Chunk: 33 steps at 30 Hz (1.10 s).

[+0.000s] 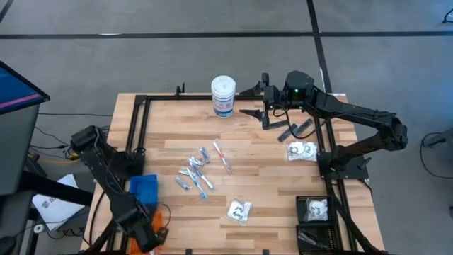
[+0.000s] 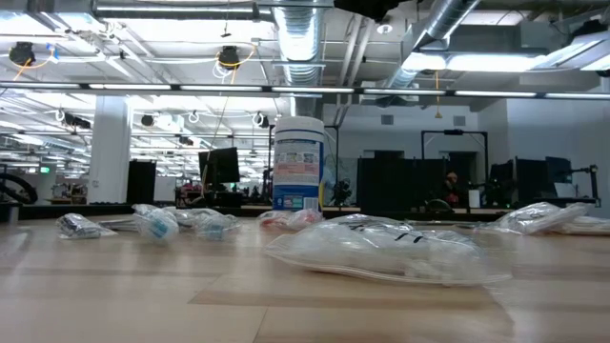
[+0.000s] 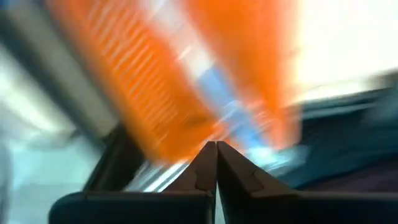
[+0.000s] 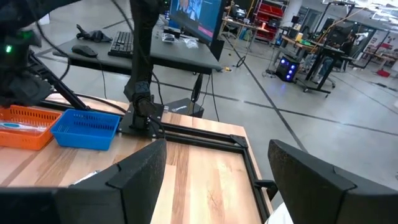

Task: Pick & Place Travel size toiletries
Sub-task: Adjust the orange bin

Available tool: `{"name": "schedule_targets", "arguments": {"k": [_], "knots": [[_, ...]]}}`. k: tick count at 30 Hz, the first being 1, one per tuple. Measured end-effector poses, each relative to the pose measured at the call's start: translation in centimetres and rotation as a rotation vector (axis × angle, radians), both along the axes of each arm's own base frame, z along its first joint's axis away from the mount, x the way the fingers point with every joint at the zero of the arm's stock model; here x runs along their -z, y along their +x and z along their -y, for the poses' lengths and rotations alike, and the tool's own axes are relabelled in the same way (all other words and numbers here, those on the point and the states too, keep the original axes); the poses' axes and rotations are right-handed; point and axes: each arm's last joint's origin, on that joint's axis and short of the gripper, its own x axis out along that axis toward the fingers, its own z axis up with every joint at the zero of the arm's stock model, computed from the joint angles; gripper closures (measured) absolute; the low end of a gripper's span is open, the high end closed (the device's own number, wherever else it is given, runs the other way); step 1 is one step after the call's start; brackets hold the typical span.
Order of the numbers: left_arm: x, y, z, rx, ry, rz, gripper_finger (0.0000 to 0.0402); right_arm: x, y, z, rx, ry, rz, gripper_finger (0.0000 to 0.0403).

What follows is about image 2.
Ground smooth silver air duct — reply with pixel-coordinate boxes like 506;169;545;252
380;0;482;91

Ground black bar with light strips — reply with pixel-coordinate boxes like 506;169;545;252
0;81;610;100

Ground black desk monitor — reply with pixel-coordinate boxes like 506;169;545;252
489;160;516;206
515;157;549;205

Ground white building pillar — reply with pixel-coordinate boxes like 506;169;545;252
87;94;132;205

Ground black partition panels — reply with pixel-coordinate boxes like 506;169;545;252
356;151;487;213

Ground vanity pack clear bag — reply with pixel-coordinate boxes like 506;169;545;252
478;201;590;236
262;212;514;288
547;214;610;237

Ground black background rig frame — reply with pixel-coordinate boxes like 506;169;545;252
420;128;490;194

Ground person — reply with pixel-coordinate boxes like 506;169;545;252
438;171;467;210

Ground black table frame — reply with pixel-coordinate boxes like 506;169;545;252
0;202;514;225

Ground rectangular ceiling light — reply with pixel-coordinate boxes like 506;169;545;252
402;50;544;73

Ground black monitor on stand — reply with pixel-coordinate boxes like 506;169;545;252
197;147;241;186

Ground black ceiling cable reel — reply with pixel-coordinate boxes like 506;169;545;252
8;40;61;82
212;43;258;80

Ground black cabinet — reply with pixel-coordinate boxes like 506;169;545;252
127;159;157;195

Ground small silver metal part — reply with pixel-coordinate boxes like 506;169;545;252
55;212;118;240

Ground white wipes canister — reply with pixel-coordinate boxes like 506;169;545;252
271;115;327;213

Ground red toothbrush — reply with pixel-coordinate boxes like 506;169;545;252
255;208;326;233

